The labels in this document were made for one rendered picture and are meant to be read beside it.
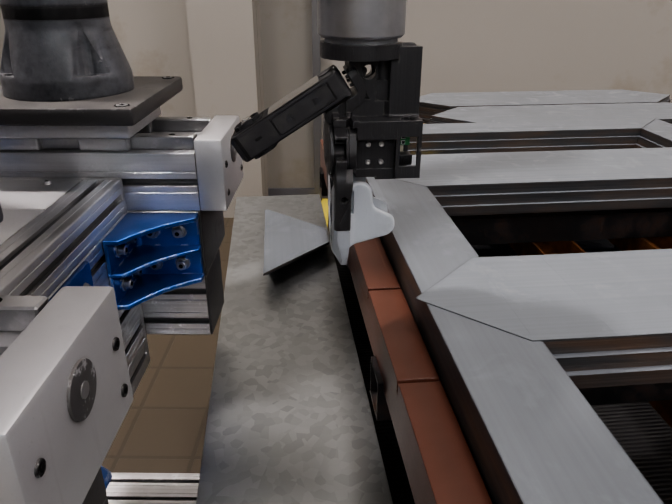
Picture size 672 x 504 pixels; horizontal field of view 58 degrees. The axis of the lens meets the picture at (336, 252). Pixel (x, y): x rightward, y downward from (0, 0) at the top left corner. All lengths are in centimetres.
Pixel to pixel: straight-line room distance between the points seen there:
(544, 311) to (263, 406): 36
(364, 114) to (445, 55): 271
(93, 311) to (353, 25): 29
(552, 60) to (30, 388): 321
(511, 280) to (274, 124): 32
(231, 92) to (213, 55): 18
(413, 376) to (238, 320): 43
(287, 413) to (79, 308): 43
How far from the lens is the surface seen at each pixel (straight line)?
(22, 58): 79
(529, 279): 70
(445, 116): 153
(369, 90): 54
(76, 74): 77
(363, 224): 57
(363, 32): 51
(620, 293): 71
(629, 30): 350
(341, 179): 53
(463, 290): 66
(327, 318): 95
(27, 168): 82
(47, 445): 34
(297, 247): 109
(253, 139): 54
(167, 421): 186
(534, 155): 119
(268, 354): 87
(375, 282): 74
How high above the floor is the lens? 117
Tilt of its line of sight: 25 degrees down
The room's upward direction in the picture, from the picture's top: straight up
